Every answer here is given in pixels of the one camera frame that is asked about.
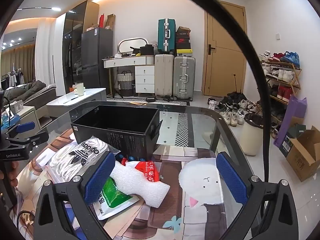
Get black storage box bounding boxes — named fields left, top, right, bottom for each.
left=71, top=104, right=163, bottom=158

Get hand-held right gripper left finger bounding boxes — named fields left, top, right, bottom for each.
left=34, top=151, right=117, bottom=240

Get person's left hand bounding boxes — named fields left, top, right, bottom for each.
left=0, top=160, right=20, bottom=188

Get pile of shoes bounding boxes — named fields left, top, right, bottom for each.
left=207, top=92, right=262, bottom=127

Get white low table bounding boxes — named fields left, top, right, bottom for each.
left=46, top=87, right=107, bottom=118

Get white side table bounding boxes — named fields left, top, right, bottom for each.
left=4, top=105, right=41, bottom=136

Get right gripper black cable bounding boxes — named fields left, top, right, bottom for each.
left=154, top=0, right=272, bottom=183

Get purple bag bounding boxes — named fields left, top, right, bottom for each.
left=273, top=96, right=308, bottom=148

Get white vanity desk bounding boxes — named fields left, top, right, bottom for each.
left=102, top=56, right=156, bottom=98

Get stack of shoe boxes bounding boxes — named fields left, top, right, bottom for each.
left=175, top=26, right=192, bottom=57

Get beige suitcase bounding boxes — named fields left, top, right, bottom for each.
left=154, top=54, right=174, bottom=98

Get wooden door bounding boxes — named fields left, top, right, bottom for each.
left=203, top=1, right=248, bottom=97

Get green and white packet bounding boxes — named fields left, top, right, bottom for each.
left=94, top=177, right=140, bottom=221

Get black umbrella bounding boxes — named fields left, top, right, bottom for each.
left=226, top=74, right=248, bottom=103

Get oval mirror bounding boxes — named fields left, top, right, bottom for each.
left=117, top=37, right=150, bottom=55

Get white trash bin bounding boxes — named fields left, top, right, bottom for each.
left=239, top=113, right=264, bottom=156

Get printed desk mat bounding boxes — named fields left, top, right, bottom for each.
left=15, top=129, right=250, bottom=240

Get white foam piece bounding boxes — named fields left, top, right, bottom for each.
left=109, top=159, right=171, bottom=208

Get tissue box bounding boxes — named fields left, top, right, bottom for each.
left=11, top=100, right=26, bottom=114

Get open cardboard box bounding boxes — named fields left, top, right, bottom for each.
left=286, top=126, right=320, bottom=182

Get woven laundry basket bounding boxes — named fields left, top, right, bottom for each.
left=116, top=71, right=136, bottom=97

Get dark green box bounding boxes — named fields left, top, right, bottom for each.
left=279, top=123, right=307, bottom=158

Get dark grey fridge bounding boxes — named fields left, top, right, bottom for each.
left=81, top=27, right=113, bottom=90

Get teal suitcase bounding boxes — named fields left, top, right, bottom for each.
left=157, top=18, right=176, bottom=54

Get silver suitcase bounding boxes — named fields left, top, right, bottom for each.
left=173, top=56, right=196, bottom=101

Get wooden shoe rack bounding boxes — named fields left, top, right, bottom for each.
left=259, top=51, right=302, bottom=139

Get grey sofa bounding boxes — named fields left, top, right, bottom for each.
left=2, top=80, right=57, bottom=111

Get red and white packet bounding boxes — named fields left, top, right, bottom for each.
left=125, top=160, right=161, bottom=183

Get bagged white shoelaces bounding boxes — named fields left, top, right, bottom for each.
left=48, top=136, right=121, bottom=181

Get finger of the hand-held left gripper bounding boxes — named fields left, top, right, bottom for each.
left=4, top=121, right=35, bottom=136
left=5, top=132, right=49, bottom=153

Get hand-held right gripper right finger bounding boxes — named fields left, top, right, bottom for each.
left=216, top=151, right=299, bottom=240

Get small cardboard box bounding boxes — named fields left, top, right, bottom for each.
left=105, top=13, right=116, bottom=31

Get clothes rack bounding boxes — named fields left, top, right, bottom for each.
left=0, top=67, right=26, bottom=90

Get tall black cabinet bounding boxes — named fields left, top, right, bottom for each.
left=62, top=0, right=88, bottom=93

